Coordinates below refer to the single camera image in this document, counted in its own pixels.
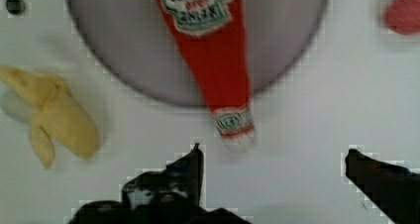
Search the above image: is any grey round plate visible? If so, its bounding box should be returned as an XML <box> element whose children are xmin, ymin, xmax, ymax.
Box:
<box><xmin>64</xmin><ymin>0</ymin><xmax>328</xmax><ymax>107</ymax></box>

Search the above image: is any red plush ketchup bottle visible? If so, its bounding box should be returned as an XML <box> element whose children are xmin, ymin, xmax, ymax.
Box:
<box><xmin>157</xmin><ymin>0</ymin><xmax>255</xmax><ymax>150</ymax></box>

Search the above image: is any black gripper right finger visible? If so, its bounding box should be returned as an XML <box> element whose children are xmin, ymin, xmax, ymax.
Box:
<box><xmin>345</xmin><ymin>149</ymin><xmax>420</xmax><ymax>224</ymax></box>

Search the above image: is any peeled plush banana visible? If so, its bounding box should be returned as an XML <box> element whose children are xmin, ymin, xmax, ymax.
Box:
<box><xmin>1</xmin><ymin>65</ymin><xmax>100</xmax><ymax>168</ymax></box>

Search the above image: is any pink strawberry toy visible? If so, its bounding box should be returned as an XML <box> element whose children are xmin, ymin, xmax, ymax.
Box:
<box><xmin>383</xmin><ymin>0</ymin><xmax>420</xmax><ymax>36</ymax></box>

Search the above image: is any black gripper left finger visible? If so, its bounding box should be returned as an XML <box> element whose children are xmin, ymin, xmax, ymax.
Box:
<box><xmin>68</xmin><ymin>143</ymin><xmax>252</xmax><ymax>224</ymax></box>

